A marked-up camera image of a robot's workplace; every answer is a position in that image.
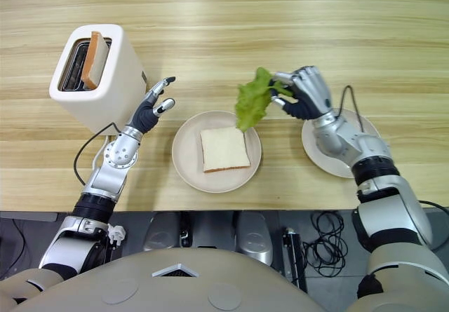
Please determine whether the white round plate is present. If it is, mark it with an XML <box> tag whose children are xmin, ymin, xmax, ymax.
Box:
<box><xmin>301</xmin><ymin>108</ymin><xmax>382</xmax><ymax>179</ymax></box>

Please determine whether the green lettuce leaf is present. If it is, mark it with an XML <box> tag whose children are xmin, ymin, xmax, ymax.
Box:
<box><xmin>234</xmin><ymin>67</ymin><xmax>294</xmax><ymax>132</ymax></box>

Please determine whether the bread slice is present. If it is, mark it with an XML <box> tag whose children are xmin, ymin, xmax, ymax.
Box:
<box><xmin>199</xmin><ymin>126</ymin><xmax>252</xmax><ymax>174</ymax></box>
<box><xmin>81</xmin><ymin>30</ymin><xmax>107</xmax><ymax>90</ymax></box>

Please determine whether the cream toaster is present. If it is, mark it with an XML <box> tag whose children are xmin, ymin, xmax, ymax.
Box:
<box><xmin>48</xmin><ymin>24</ymin><xmax>147</xmax><ymax>135</ymax></box>

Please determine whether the tangled black cable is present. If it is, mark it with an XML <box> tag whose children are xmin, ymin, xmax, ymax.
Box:
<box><xmin>302</xmin><ymin>210</ymin><xmax>349</xmax><ymax>277</ymax></box>

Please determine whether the robot body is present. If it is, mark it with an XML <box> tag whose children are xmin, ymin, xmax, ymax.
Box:
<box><xmin>27</xmin><ymin>247</ymin><xmax>329</xmax><ymax>312</ymax></box>

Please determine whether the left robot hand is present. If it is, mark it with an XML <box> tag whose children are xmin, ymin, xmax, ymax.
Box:
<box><xmin>129</xmin><ymin>76</ymin><xmax>177</xmax><ymax>134</ymax></box>

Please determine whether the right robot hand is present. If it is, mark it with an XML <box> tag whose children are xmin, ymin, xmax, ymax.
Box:
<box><xmin>269</xmin><ymin>65</ymin><xmax>333</xmax><ymax>121</ymax></box>

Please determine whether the beige round plate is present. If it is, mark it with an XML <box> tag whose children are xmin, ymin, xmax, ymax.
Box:
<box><xmin>171</xmin><ymin>110</ymin><xmax>262</xmax><ymax>194</ymax></box>

